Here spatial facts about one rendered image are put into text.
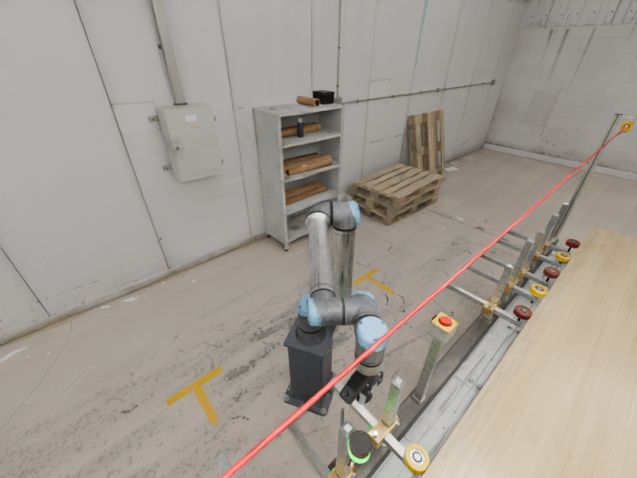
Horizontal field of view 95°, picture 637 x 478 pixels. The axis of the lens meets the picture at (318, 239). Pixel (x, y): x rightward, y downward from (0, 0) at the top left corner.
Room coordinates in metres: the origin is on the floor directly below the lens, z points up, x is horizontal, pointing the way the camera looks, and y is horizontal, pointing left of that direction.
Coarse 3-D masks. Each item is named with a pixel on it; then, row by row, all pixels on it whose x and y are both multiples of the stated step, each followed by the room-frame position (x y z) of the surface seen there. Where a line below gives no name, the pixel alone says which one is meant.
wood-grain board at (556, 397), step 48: (624, 240) 1.78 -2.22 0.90; (576, 288) 1.26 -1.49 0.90; (624, 288) 1.26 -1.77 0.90; (528, 336) 0.93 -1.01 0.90; (576, 336) 0.93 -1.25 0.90; (624, 336) 0.93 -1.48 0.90; (528, 384) 0.68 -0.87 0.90; (576, 384) 0.69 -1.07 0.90; (624, 384) 0.69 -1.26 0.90; (480, 432) 0.50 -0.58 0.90; (528, 432) 0.50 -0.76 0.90; (576, 432) 0.50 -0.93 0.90; (624, 432) 0.50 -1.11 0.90
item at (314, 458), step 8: (288, 416) 0.57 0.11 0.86; (296, 432) 0.52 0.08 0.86; (296, 440) 0.49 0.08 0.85; (304, 440) 0.49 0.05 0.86; (304, 448) 0.47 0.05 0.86; (312, 448) 0.47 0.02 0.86; (312, 456) 0.44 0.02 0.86; (312, 464) 0.43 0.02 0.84; (320, 464) 0.42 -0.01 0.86; (320, 472) 0.40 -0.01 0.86; (328, 472) 0.40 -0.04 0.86
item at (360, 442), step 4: (356, 432) 0.38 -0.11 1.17; (360, 432) 0.38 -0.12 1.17; (364, 432) 0.38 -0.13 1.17; (352, 436) 0.37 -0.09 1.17; (356, 436) 0.37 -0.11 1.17; (360, 436) 0.37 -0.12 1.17; (364, 436) 0.37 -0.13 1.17; (368, 436) 0.37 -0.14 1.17; (352, 440) 0.36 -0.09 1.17; (356, 440) 0.36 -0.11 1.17; (360, 440) 0.36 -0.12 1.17; (364, 440) 0.36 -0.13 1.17; (368, 440) 0.36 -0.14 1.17; (352, 444) 0.35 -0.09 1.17; (356, 444) 0.35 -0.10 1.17; (360, 444) 0.35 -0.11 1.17; (364, 444) 0.35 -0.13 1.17; (368, 444) 0.35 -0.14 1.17; (356, 448) 0.35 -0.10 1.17; (360, 448) 0.35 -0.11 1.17; (364, 448) 0.35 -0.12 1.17; (368, 448) 0.35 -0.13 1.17; (360, 452) 0.33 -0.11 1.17; (364, 452) 0.33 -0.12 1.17; (348, 464) 0.38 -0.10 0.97
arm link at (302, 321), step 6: (306, 294) 1.24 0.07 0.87; (300, 300) 1.20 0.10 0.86; (300, 306) 1.15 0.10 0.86; (300, 312) 1.13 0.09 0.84; (306, 312) 1.11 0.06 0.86; (300, 318) 1.13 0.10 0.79; (306, 318) 1.11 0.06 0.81; (300, 324) 1.13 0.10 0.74; (306, 324) 1.11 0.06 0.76; (306, 330) 1.11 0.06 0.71; (312, 330) 1.11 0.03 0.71
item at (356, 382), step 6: (354, 378) 0.54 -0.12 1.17; (360, 378) 0.54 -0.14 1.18; (366, 378) 0.53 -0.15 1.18; (348, 384) 0.53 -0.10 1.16; (354, 384) 0.53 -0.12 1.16; (360, 384) 0.52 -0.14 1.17; (342, 390) 0.52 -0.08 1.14; (348, 390) 0.51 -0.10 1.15; (354, 390) 0.51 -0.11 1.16; (360, 390) 0.51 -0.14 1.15; (342, 396) 0.50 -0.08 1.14; (348, 396) 0.50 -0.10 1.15; (354, 396) 0.49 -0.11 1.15; (348, 402) 0.48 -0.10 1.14
